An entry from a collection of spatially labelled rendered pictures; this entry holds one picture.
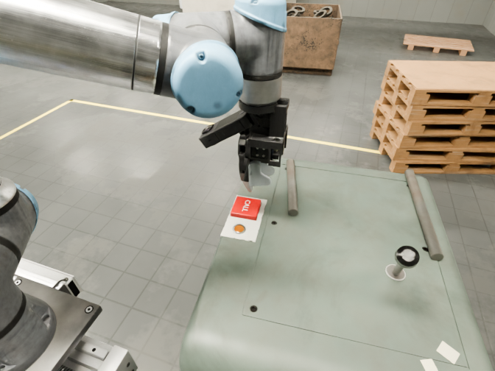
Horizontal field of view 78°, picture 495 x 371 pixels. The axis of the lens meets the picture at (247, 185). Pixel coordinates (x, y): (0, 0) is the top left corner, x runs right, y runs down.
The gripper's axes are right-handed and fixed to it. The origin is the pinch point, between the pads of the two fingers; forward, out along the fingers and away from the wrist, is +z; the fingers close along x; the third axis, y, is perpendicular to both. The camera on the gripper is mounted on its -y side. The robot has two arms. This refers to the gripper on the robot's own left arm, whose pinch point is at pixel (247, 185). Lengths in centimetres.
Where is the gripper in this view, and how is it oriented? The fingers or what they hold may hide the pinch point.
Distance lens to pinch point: 65.6
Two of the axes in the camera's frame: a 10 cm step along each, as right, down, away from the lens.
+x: 2.5, -6.2, 7.4
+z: 0.0, 7.7, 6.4
